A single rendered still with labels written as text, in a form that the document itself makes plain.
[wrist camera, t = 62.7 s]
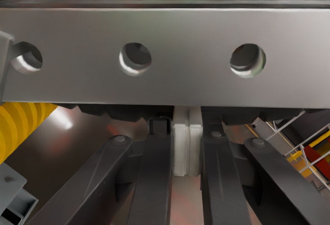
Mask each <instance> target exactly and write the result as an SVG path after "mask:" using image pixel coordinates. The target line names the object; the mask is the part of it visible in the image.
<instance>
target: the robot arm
mask: <svg viewBox="0 0 330 225"><path fill-rule="evenodd" d="M172 174H174V176H184V174H188V175H189V176H197V177H199V175H201V179H200V191H202V205H203V218H204V225H252V222H251V218H250V215H249V211H248V206H247V203H246V200H247V202H248V203H249V205H250V206H251V208H252V210H253V211H254V213H255V214H256V216H257V218H258V219H259V221H260V223H261V224H262V225H330V203H329V202H328V201H327V200H326V199H325V198H324V197H323V196H322V195H321V194H320V193H319V192H318V191H317V190H316V189H315V188H314V187H313V186H312V185H311V184H310V183H309V182H308V181H307V180H306V179H305V178H304V177H303V176H302V175H301V174H300V173H299V172H298V171H297V170H296V169H295V168H294V167H293V166H292V165H291V164H290V162H289V161H288V160H287V159H286V158H285V157H284V156H283V155H282V154H281V153H280V152H279V151H278V150H277V149H276V148H275V147H274V146H273V145H272V144H271V143H270V142H268V141H267V140H264V139H262V138H248V139H246V140H245V141H244V144H239V143H235V142H232V141H230V140H229V137H228V135H227V134H226V133H225V132H224V130H223V126H222V122H221V118H220V115H218V114H217V113H216V112H201V107H200V106H174V109H173V112H157V113H156V114H155V115H154V116H152V117H150V118H148V119H147V138H146V139H144V140H142V141H136V142H133V139H132V138H131V137H130V136H126V135H116V136H113V137H111V138H109V139H108V140H107V141H106V142H105V143H104V144H103V145H102V146H101V147H100V148H99V149H98V150H97V151H96V152H95V153H94V154H93V155H92V156H91V157H90V158H89V159H88V160H87V161H86V162H85V163H84V164H83V165H82V167H81V168H80V169H79V170H78V171H77V172H76V173H75V174H74V175H73V176H72V177H71V178H70V179H69V180H68V181H67V182H66V183H65V184H64V185H63V186H62V187H61V188H60V189H59V190H58V191H57V192H56V193H55V194H54V195H53V196H52V198H51V199H50V200H49V201H48V202H47V203H46V204H45V205H44V206H43V207H42V208H41V209H40V210H39V211H38V212H37V213H36V214H35V215H34V216H33V217H32V218H31V219H30V220H29V221H28V222H27V223H26V224H25V225H111V223H112V221H113V220H114V218H115V217H116V215H117V213H118V212H119V210H120V208H121V207H122V205H123V204H124V202H125V200H126V199H127V197H128V196H129V194H130V192H131V191H132V189H133V188H134V186H135V181H136V186H135V190H134V194H133V199H132V203H131V207H130V211H129V215H128V220H127V224H126V225H170V207H171V190H172Z"/></svg>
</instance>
